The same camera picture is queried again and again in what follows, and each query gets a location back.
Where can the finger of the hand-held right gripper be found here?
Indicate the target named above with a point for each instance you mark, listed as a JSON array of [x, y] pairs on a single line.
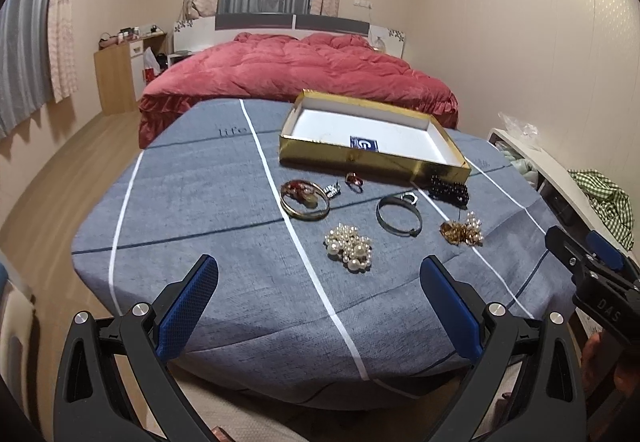
[[606, 249], [565, 249]]

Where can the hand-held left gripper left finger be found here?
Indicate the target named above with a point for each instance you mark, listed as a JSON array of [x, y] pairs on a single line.
[[187, 312]]

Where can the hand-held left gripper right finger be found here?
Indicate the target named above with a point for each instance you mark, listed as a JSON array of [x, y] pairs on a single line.
[[450, 312]]

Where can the person's right hand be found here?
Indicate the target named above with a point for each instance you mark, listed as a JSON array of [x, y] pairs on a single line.
[[594, 352]]

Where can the green checkered cloth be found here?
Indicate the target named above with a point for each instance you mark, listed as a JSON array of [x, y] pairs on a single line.
[[607, 202]]

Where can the white shelf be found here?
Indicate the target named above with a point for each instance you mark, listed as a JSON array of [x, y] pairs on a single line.
[[555, 172]]

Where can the gold and pearl brooch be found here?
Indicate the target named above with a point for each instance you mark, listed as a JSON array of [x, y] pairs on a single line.
[[460, 229]]

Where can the light green cloth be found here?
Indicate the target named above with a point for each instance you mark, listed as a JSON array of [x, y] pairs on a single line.
[[520, 164]]

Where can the blue striped cloth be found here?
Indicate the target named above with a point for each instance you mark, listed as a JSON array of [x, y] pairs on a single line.
[[200, 202]]

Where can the dark bangle with silver charm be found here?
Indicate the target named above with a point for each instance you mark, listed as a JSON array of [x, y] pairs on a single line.
[[380, 218]]

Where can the white pearl cluster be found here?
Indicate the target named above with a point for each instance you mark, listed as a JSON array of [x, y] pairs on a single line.
[[350, 247]]

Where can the clear plastic bag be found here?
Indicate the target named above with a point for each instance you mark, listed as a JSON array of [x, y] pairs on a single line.
[[520, 129]]

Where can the gold bangle with red charm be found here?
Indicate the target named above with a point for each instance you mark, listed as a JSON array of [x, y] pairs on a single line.
[[301, 216]]

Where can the blue label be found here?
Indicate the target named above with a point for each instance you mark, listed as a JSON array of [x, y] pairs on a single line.
[[365, 143]]

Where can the gold cardboard box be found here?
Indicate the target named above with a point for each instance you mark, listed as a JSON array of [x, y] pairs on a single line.
[[325, 124]]

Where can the wooden desk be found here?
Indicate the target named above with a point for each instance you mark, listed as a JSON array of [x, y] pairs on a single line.
[[115, 77]]

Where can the white plastic bag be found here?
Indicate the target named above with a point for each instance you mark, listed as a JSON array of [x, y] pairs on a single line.
[[151, 64]]

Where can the white nightstand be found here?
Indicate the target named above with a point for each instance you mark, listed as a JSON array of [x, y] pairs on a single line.
[[179, 59]]

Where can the red duvet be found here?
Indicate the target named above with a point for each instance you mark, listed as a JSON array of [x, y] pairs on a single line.
[[300, 64]]

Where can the white and grey headboard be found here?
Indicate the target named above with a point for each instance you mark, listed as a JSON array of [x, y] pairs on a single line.
[[260, 21]]

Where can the pink side window curtain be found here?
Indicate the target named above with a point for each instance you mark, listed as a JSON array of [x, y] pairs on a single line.
[[64, 32]]

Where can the grey side window curtain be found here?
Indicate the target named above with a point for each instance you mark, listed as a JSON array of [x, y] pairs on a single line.
[[22, 52]]

